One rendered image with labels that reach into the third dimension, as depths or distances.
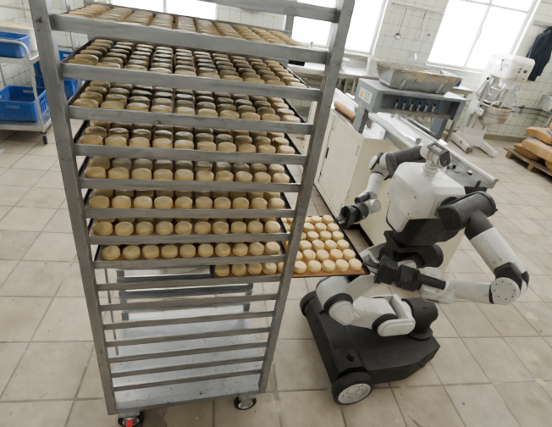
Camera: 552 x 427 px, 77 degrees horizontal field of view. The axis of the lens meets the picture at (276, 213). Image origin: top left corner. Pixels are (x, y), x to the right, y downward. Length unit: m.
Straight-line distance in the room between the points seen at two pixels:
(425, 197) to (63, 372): 1.76
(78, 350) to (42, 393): 0.23
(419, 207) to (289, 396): 1.08
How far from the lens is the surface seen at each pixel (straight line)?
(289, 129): 0.95
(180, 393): 1.70
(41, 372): 2.06
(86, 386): 1.96
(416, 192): 1.43
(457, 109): 2.97
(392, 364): 1.96
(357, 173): 2.77
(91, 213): 1.05
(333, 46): 0.91
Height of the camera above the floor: 1.61
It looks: 32 degrees down
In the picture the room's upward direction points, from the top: 10 degrees clockwise
